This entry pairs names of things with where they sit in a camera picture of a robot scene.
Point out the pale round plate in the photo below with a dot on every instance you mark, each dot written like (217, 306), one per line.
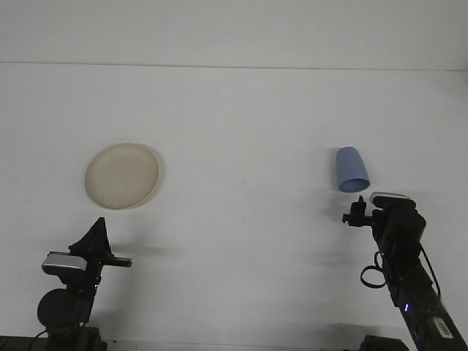
(122, 175)

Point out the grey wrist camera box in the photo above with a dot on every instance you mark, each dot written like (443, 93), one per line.
(387, 195)
(64, 262)

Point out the pale blue cup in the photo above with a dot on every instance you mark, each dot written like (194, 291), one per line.
(349, 164)

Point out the dark robot mounting platform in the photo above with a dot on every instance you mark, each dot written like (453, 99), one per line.
(14, 343)

